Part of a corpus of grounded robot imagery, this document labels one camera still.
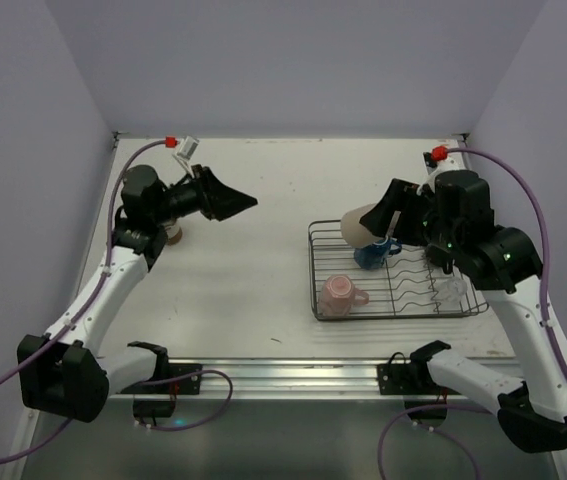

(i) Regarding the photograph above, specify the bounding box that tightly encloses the aluminium front rail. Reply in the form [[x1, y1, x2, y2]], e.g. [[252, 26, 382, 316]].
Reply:
[[170, 355, 457, 400]]

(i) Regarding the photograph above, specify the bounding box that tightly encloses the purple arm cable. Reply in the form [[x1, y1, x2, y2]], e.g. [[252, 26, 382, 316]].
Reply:
[[430, 144, 567, 451], [0, 136, 179, 465]]

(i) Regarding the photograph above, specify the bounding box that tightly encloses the clear glass cup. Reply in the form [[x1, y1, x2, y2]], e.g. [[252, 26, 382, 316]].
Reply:
[[434, 277, 468, 305]]

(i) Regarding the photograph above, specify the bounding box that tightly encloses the grey wire dish rack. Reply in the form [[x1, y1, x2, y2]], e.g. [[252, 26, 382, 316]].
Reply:
[[308, 220, 488, 321]]

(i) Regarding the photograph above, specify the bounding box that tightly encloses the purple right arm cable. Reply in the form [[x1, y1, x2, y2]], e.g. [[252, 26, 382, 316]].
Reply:
[[430, 144, 567, 451]]

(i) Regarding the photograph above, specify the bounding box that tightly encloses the blue hexagonal mug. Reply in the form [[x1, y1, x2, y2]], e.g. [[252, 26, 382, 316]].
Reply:
[[353, 237, 402, 270]]

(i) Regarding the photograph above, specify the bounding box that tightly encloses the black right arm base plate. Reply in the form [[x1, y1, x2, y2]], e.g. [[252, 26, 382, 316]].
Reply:
[[376, 352, 457, 396]]

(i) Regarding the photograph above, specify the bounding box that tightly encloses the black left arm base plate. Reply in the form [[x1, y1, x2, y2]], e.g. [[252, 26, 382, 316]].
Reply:
[[127, 362, 204, 401]]

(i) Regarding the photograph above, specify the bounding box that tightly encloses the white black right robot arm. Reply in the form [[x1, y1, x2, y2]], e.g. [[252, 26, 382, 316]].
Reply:
[[345, 170, 567, 453]]

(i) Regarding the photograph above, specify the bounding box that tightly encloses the pink hexagonal mug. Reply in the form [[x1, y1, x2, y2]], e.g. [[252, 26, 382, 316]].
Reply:
[[317, 274, 370, 318]]

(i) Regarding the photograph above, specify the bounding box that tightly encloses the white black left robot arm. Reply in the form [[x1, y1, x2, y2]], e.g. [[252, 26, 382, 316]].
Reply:
[[17, 165, 258, 423]]

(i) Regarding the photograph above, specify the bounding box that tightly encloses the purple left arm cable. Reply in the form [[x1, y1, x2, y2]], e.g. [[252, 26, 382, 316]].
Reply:
[[0, 136, 179, 465]]

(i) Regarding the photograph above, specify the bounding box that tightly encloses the beige tall cup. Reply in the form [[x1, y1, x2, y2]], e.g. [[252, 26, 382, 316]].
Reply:
[[340, 204, 381, 248]]

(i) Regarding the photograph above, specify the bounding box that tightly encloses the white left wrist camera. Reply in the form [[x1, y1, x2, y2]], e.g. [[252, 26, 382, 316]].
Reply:
[[172, 136, 200, 177]]

